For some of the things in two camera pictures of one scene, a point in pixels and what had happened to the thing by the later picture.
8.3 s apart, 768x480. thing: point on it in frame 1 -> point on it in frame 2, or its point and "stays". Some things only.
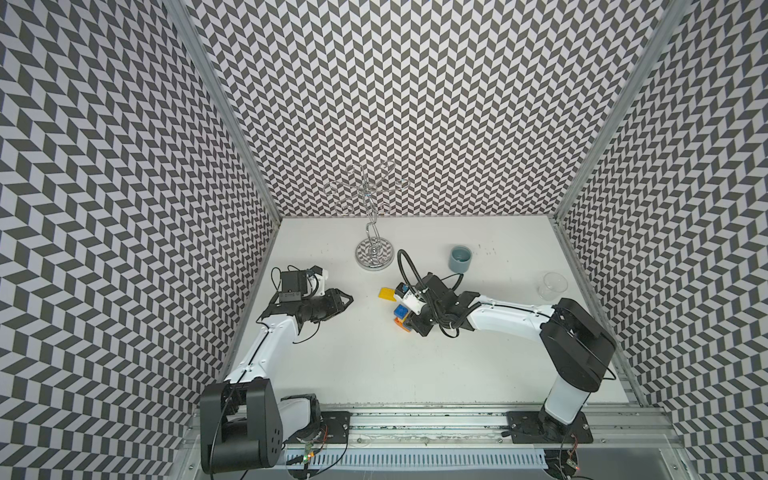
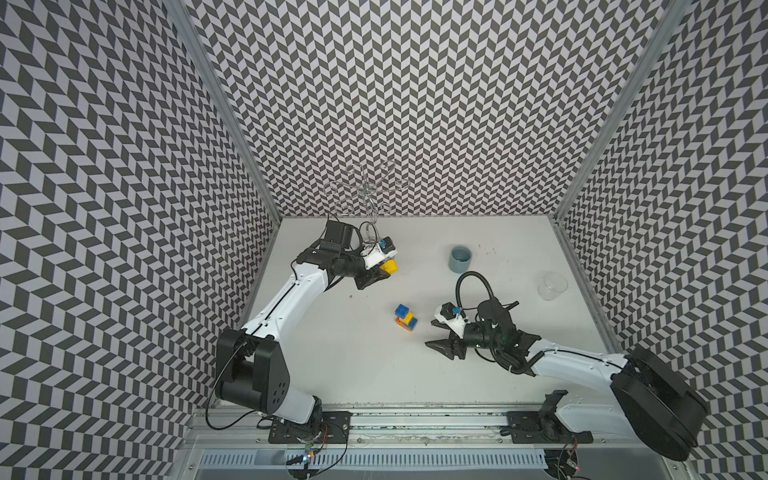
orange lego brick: x=400 y=323 stays
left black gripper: x=335 y=305 -> x=369 y=276
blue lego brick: x=400 y=311 stays
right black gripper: x=419 y=326 -> x=448 y=348
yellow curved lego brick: x=387 y=294 -> x=390 y=266
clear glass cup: x=553 y=285 stays
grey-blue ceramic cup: x=460 y=257 stays
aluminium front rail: x=447 y=428 stays
